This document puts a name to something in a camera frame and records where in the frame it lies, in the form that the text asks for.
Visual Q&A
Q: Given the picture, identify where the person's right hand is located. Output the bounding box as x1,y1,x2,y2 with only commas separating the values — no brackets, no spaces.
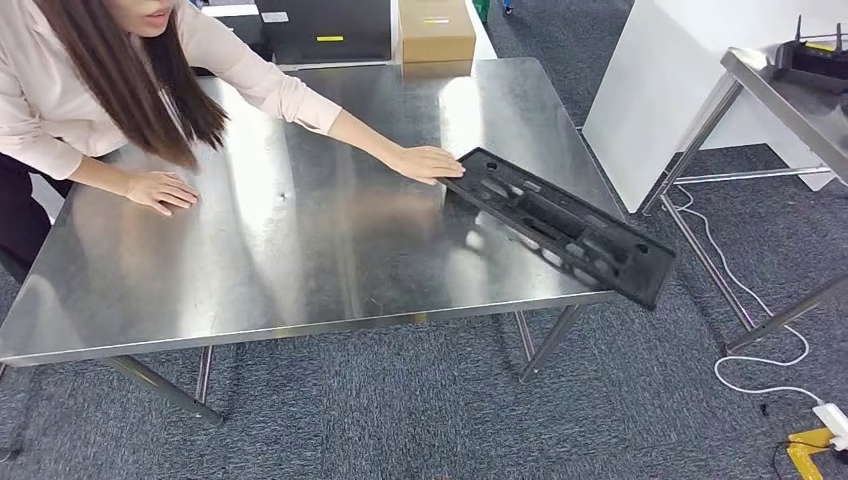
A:
124,170,200,218

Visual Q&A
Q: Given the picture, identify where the person's left hand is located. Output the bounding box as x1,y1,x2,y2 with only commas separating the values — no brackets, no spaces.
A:
390,145,467,187

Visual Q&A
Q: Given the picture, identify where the black plastic license plate bracket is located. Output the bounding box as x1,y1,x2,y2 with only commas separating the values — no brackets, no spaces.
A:
438,146,677,311

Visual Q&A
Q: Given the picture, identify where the large steel workbench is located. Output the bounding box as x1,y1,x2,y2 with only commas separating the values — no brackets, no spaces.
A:
0,56,627,429

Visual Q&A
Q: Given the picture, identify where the person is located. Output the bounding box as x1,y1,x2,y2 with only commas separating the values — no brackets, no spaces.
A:
0,0,467,286

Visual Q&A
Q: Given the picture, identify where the brown cardboard box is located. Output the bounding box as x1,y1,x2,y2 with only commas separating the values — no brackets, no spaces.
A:
398,0,478,65

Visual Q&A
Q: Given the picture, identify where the flat grey box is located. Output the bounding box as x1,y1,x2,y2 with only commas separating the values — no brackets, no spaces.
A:
253,0,394,66

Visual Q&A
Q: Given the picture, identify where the white cabinet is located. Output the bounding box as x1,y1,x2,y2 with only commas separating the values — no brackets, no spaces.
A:
581,0,848,215

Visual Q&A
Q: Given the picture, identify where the steel table with crossbars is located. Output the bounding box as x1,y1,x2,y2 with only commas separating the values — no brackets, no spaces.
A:
641,44,848,356

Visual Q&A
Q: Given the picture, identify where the small black device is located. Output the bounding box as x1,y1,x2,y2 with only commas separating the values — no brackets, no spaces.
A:
773,14,848,85

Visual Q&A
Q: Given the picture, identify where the yellow floor tape square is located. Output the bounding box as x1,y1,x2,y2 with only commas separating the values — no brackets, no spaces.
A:
786,427,837,480

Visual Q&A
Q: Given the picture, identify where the white power strip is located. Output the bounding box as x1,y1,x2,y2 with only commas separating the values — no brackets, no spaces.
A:
812,402,848,453

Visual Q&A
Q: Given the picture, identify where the white floor cable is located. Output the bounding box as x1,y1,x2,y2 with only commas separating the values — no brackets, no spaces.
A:
669,184,827,407

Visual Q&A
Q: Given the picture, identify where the black floor cable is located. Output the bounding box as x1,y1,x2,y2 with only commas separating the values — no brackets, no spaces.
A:
771,439,848,480

